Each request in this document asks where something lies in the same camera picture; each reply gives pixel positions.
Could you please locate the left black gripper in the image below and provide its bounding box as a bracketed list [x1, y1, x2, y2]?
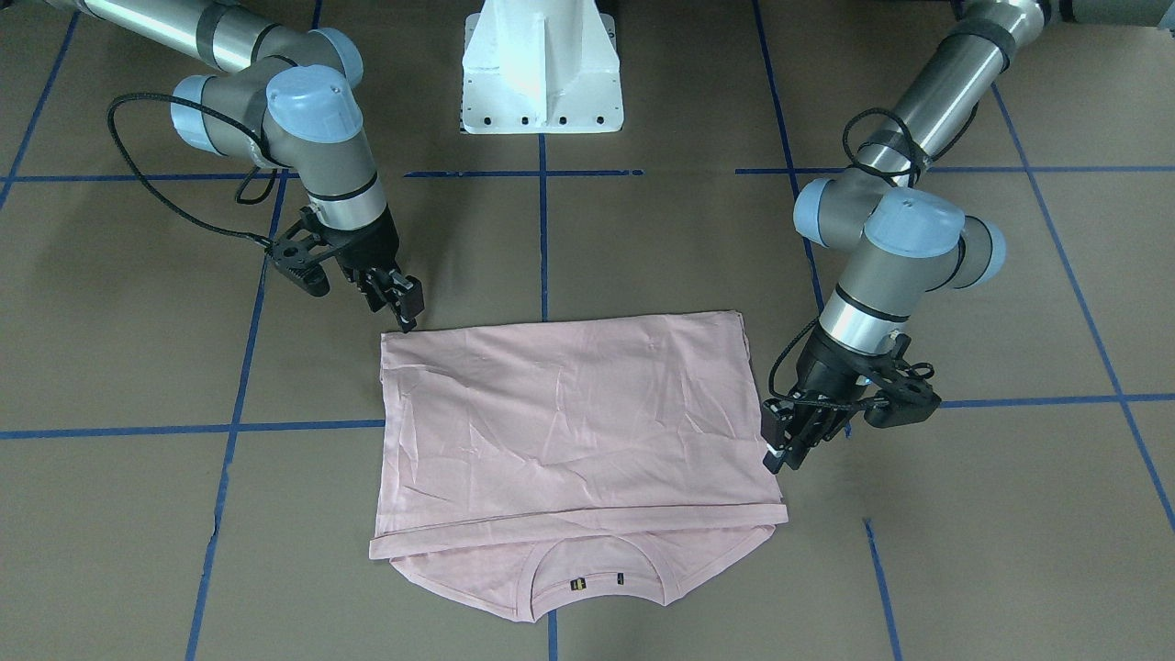
[761, 326, 882, 474]

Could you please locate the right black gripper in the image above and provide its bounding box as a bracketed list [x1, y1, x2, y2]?
[325, 215, 425, 333]

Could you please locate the pink Snoopy t-shirt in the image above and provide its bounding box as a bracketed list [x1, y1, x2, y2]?
[368, 312, 788, 622]

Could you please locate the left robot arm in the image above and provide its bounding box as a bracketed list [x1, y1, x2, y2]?
[761, 1, 1171, 473]

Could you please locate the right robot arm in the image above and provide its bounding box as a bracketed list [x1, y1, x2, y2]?
[58, 1, 425, 333]

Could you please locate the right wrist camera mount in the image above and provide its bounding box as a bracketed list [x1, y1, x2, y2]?
[266, 205, 330, 297]

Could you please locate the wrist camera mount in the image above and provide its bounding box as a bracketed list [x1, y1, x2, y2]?
[864, 333, 944, 430]
[266, 205, 330, 297]

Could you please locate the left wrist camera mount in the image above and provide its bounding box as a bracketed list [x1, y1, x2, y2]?
[864, 333, 944, 430]

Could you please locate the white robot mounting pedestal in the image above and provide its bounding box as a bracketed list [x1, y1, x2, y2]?
[459, 1, 625, 135]

